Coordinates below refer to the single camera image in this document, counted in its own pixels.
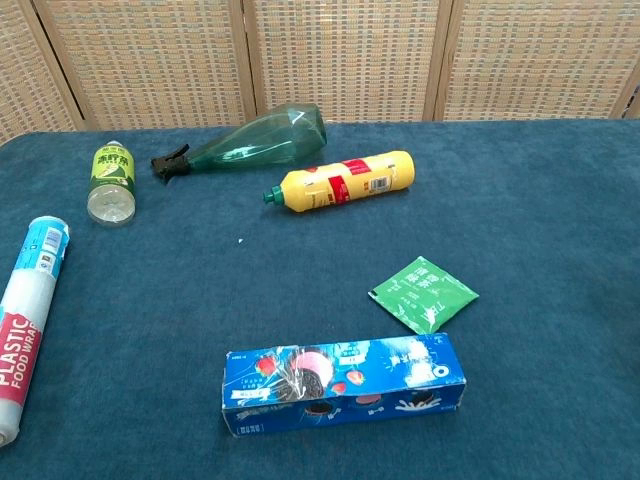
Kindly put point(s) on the green sachet packet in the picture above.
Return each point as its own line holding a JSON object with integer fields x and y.
{"x": 424, "y": 295}

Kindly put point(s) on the blue table cloth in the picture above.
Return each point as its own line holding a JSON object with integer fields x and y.
{"x": 320, "y": 280}

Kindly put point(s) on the yellow squeeze bottle green cap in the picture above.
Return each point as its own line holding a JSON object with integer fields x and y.
{"x": 345, "y": 182}

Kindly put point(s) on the green plastic spray bottle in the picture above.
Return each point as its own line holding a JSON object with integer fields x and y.
{"x": 250, "y": 145}

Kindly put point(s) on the blue cookie box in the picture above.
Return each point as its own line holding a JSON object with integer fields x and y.
{"x": 345, "y": 385}

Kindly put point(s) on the woven folding screen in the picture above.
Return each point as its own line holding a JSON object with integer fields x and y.
{"x": 320, "y": 60}

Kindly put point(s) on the clear bottle with green label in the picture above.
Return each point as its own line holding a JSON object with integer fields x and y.
{"x": 112, "y": 182}

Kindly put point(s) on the plastic food wrap roll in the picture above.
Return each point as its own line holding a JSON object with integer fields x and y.
{"x": 27, "y": 320}

